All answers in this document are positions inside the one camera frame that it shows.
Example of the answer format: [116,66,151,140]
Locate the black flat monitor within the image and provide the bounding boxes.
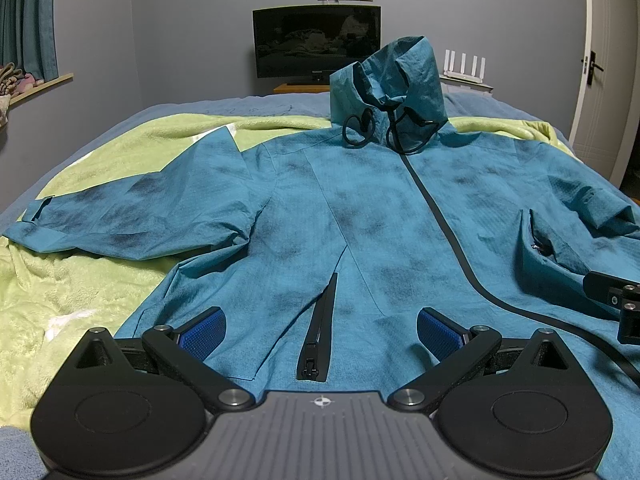
[252,4,381,82]

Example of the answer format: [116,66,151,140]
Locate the clothes pile on sill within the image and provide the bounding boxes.
[0,62,44,129]

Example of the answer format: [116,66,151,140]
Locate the wooden window sill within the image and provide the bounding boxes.
[10,73,74,107]

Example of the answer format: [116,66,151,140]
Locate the black door handle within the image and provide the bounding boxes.
[582,50,604,87]

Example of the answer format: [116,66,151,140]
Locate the orange wooden desk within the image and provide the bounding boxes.
[273,84,330,94]

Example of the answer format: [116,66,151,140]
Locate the teal curtain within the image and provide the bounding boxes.
[1,0,58,81]

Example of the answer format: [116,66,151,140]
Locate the teal hooded jacket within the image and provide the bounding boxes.
[6,37,639,479]

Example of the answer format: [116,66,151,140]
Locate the light green fleece blanket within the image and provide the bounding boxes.
[0,112,575,432]

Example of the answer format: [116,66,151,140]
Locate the white door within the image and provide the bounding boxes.
[570,0,639,186]

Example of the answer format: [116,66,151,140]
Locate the white wifi router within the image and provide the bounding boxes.
[439,49,494,93]

